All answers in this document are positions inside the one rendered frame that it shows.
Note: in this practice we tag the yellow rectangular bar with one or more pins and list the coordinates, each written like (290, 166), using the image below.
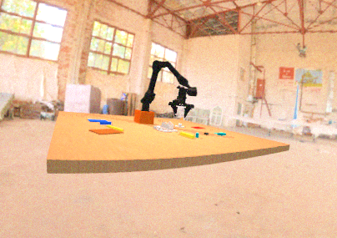
(187, 135)

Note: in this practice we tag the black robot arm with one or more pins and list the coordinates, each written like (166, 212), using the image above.
(149, 95)

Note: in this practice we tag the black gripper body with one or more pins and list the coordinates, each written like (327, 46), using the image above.
(188, 106)

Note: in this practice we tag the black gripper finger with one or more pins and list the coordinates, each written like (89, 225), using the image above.
(174, 109)
(186, 112)

